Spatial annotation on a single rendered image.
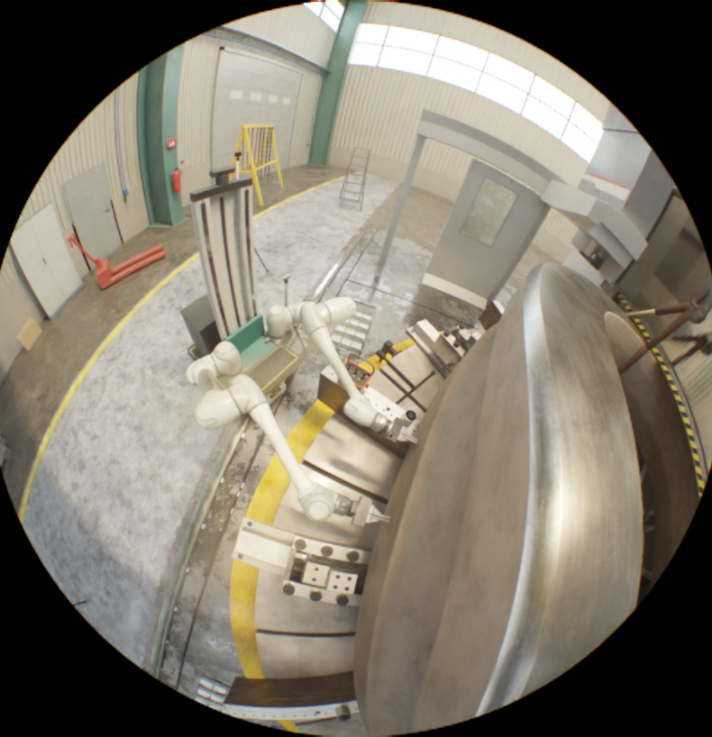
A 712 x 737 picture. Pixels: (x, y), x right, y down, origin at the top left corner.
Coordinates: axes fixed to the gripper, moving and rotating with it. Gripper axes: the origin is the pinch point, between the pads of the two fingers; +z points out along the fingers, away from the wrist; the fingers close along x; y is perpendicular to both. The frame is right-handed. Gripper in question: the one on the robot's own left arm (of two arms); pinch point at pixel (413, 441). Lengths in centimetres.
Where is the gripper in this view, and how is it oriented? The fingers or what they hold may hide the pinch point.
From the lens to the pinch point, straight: 123.6
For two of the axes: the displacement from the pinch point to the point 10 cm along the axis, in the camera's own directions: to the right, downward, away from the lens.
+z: 8.7, 4.7, -1.3
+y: 1.9, -5.7, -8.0
